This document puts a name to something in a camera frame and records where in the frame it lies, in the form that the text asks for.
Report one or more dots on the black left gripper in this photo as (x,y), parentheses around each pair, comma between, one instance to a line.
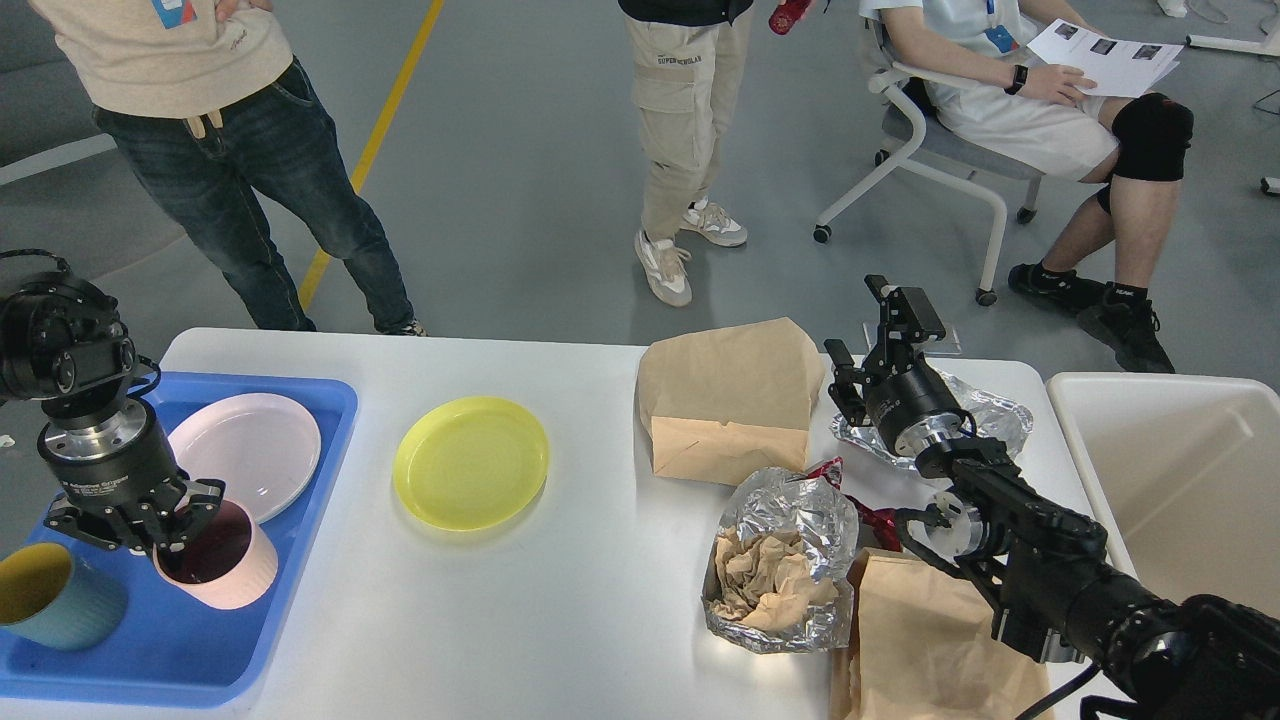
(117,456)

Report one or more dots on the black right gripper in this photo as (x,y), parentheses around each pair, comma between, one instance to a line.
(911,408)

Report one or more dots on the pink ribbed mug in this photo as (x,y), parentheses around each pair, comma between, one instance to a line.
(228,565)

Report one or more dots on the yellow plastic plate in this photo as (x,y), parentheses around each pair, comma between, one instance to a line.
(471,463)

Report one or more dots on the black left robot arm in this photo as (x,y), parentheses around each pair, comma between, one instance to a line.
(65,345)

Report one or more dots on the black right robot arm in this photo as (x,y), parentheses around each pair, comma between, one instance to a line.
(1040,566)

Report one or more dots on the pink plate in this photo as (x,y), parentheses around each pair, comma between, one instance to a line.
(264,447)

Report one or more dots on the blue plastic tray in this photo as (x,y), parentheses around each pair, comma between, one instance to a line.
(170,649)

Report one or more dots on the flat foil bag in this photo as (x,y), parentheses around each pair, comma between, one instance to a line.
(995,416)

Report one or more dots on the teal yellow cup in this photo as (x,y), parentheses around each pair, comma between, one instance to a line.
(51,597)

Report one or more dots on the red snack wrapper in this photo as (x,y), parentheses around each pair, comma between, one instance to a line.
(870,515)

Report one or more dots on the upper brown paper bag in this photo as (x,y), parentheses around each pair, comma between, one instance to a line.
(719,405)

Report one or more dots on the brown paper bag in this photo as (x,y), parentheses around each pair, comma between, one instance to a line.
(719,405)
(920,649)

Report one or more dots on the white office chair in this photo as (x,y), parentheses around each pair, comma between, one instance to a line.
(916,141)

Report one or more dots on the foil bag with crumpled paper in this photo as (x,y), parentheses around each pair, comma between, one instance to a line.
(777,571)

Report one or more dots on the lower brown paper bag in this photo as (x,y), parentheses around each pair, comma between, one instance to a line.
(920,649)

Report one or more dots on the seated person in white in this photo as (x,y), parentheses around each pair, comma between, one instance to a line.
(1048,117)

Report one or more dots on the white plastic bin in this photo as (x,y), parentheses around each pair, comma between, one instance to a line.
(1183,471)

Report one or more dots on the person in khaki trousers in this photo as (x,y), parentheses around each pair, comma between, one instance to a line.
(689,59)

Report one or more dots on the printed paper sheets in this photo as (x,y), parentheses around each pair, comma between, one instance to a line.
(1118,68)

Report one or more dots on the person in beige sweater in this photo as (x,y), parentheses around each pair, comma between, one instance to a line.
(212,111)

